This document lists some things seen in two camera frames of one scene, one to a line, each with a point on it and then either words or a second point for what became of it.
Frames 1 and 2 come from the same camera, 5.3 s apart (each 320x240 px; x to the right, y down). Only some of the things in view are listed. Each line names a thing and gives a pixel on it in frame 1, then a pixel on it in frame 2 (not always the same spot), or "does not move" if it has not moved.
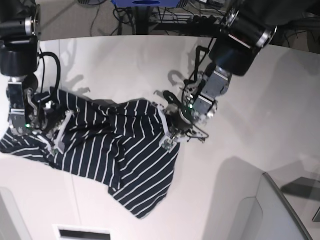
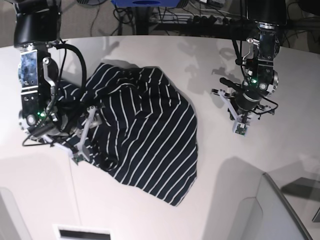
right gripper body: x=181 y=130 → x=248 y=108
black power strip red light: x=211 y=21 does not move
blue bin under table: x=150 y=3 does not move
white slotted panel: x=69 y=232 does not move
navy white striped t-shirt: x=123 y=144 → x=148 y=132
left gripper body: x=48 y=117 → x=78 y=120
